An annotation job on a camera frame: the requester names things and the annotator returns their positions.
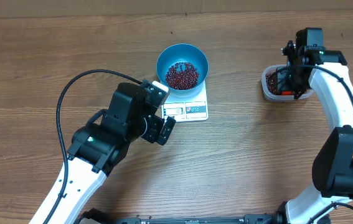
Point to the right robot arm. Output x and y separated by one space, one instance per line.
312 66

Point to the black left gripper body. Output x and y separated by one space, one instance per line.
153 128

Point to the white digital kitchen scale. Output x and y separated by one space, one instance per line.
187 106

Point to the red beans in bowl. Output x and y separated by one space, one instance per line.
182 76

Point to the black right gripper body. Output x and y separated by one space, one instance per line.
295 81

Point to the blue metal bowl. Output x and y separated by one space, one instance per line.
182 53

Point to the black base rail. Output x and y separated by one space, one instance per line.
99 217

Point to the orange scoop with blue handle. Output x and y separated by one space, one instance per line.
287 93

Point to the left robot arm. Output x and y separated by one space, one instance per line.
101 144

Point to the clear plastic container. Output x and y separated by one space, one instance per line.
267 94

